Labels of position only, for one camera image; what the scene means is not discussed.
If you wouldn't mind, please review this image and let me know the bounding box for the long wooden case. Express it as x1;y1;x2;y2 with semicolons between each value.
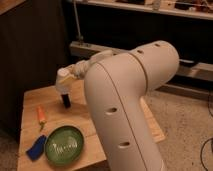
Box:
69;41;213;82

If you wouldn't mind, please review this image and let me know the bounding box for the green plate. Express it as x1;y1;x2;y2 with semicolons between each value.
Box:
44;125;84;166

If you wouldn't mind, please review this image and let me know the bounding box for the black eraser block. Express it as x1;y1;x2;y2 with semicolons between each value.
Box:
62;94;71;108

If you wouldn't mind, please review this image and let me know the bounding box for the blue cloth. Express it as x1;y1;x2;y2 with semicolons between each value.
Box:
26;135;47;161

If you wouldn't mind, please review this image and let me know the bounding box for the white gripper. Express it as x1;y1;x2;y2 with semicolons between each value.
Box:
73;60;90;79

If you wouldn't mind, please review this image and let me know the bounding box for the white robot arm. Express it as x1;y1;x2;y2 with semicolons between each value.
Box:
73;41;179;171

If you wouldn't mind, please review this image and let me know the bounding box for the wooden table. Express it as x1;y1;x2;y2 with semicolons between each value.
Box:
17;79;166;171

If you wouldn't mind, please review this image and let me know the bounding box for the orange toy carrot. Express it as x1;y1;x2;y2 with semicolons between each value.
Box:
37;106;46;129

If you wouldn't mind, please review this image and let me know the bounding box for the metal stand pole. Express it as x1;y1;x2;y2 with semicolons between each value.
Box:
73;0;84;45

